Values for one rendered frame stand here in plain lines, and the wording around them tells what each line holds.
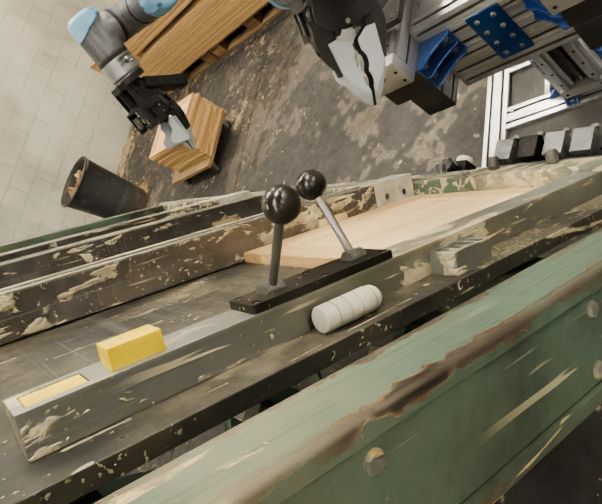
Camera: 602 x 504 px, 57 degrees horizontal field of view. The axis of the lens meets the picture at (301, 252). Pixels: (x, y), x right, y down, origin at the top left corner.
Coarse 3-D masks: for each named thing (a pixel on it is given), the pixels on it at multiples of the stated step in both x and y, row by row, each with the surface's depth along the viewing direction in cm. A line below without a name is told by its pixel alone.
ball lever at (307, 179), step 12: (300, 180) 66; (312, 180) 66; (324, 180) 66; (300, 192) 67; (312, 192) 66; (324, 192) 67; (324, 204) 66; (336, 228) 66; (348, 240) 65; (348, 252) 64; (360, 252) 64
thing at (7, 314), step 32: (352, 192) 118; (384, 192) 124; (224, 224) 106; (256, 224) 104; (288, 224) 108; (128, 256) 90; (160, 256) 93; (192, 256) 96; (224, 256) 100; (32, 288) 81; (64, 288) 84; (96, 288) 87; (128, 288) 90; (160, 288) 93; (0, 320) 79; (32, 320) 81; (64, 320) 84
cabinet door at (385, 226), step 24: (456, 192) 121; (480, 192) 114; (504, 192) 108; (360, 216) 116; (384, 216) 111; (408, 216) 105; (432, 216) 100; (456, 216) 95; (288, 240) 105; (312, 240) 102; (336, 240) 97; (360, 240) 92; (384, 240) 88; (288, 264) 91; (312, 264) 86
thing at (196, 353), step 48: (528, 192) 90; (576, 192) 91; (432, 240) 70; (336, 288) 60; (384, 288) 65; (192, 336) 52; (240, 336) 53; (288, 336) 57; (48, 384) 47; (96, 384) 45; (144, 384) 48; (192, 384) 50; (48, 432) 43
